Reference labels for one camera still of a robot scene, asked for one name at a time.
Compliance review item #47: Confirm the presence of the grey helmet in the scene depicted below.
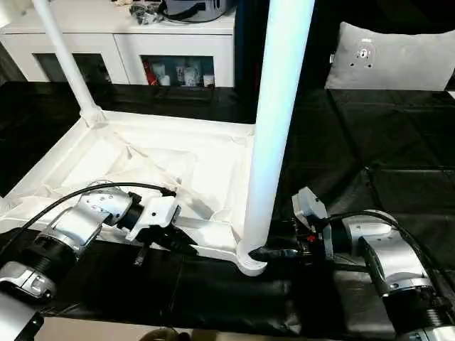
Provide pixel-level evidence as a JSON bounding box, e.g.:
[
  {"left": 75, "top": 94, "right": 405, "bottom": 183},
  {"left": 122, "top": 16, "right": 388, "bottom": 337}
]
[{"left": 161, "top": 0, "right": 232, "bottom": 23}]

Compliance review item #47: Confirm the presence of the white plastic table top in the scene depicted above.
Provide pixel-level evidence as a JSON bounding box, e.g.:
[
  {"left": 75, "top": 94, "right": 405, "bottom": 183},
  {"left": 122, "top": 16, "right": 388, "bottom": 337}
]
[{"left": 0, "top": 109, "right": 269, "bottom": 278}]

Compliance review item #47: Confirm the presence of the white sideboard with glass doors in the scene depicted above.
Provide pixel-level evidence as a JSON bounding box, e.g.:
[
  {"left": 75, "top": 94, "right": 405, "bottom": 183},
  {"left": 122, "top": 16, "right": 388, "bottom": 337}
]
[{"left": 0, "top": 0, "right": 236, "bottom": 87}]

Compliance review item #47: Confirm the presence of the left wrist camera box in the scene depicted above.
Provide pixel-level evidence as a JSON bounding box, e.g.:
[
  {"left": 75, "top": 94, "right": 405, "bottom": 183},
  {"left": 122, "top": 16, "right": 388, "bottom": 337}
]
[{"left": 124, "top": 197, "right": 181, "bottom": 243}]

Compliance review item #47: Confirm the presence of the dark clutter pile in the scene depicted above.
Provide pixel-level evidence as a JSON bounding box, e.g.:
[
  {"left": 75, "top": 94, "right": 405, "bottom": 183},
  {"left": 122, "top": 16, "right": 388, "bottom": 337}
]
[{"left": 129, "top": 3, "right": 164, "bottom": 26}]

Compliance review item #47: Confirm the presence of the black cabinet with gold label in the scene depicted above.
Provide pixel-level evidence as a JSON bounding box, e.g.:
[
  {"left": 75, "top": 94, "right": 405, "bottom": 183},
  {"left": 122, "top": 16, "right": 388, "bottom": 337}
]
[{"left": 232, "top": 0, "right": 344, "bottom": 90}]

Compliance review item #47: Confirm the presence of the white plastic table leg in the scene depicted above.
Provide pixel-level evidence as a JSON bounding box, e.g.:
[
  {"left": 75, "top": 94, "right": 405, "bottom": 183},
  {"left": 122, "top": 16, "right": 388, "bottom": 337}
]
[
  {"left": 32, "top": 0, "right": 106, "bottom": 124},
  {"left": 243, "top": 0, "right": 316, "bottom": 264}
]

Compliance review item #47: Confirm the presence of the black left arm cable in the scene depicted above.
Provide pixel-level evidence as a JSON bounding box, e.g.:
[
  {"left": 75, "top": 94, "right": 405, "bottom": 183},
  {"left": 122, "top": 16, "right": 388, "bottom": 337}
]
[{"left": 0, "top": 180, "right": 177, "bottom": 256}]

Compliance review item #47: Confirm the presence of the grey cushion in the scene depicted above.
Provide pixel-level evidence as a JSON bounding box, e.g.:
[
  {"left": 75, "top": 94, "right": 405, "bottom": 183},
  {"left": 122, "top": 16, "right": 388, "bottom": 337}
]
[{"left": 323, "top": 21, "right": 455, "bottom": 90}]

